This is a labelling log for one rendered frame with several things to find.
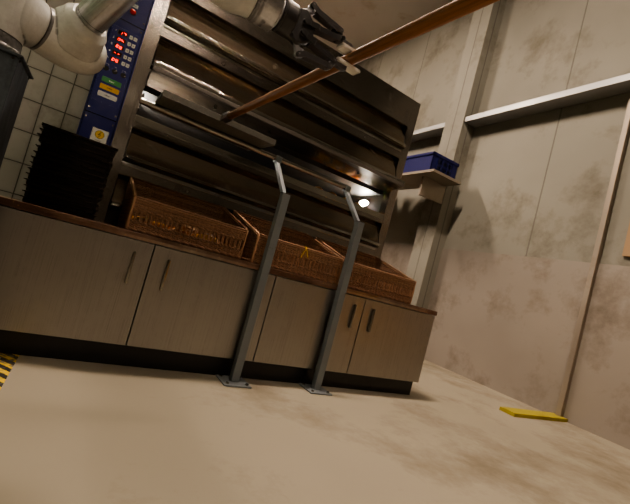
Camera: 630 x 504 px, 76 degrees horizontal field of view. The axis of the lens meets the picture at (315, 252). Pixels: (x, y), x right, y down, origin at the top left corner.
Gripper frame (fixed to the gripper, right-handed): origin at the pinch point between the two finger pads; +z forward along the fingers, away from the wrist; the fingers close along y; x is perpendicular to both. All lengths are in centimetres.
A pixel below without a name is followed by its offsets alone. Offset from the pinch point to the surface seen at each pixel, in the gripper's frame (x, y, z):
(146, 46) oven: -156, -32, -36
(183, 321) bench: -95, 94, 8
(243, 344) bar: -89, 99, 38
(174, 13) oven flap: -156, -56, -28
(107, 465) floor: -19, 115, -22
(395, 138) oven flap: -154, -55, 138
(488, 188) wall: -208, -81, 323
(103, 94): -151, 1, -48
